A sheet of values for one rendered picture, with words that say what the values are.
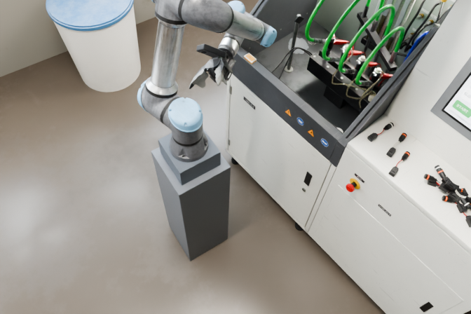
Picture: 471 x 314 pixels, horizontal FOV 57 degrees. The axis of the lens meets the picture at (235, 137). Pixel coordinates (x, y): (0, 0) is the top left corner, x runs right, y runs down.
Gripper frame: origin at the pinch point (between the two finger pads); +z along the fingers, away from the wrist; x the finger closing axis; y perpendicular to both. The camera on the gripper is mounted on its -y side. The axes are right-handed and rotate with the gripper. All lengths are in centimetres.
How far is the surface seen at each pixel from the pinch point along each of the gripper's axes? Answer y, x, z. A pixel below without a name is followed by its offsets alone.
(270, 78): 23.9, -6.4, -25.4
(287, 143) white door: 55, -3, -14
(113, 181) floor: 55, 111, 14
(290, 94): 29.8, -15.5, -20.2
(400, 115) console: 49, -54, -23
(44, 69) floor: 7, 188, -44
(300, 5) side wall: 23, -5, -71
